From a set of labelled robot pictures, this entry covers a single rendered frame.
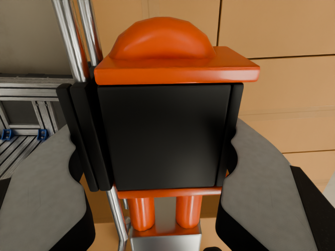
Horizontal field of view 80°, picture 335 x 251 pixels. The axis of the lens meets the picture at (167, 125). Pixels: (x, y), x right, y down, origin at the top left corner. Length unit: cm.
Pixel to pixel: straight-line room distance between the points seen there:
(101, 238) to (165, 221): 31
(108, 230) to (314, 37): 77
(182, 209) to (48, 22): 122
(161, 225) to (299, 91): 73
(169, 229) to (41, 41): 125
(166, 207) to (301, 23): 68
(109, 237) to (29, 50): 112
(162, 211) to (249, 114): 65
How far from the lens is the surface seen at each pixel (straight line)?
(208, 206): 46
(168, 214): 20
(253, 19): 70
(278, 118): 87
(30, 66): 141
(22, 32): 138
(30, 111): 128
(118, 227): 18
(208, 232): 48
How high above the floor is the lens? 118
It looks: 58 degrees down
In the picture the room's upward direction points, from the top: 174 degrees clockwise
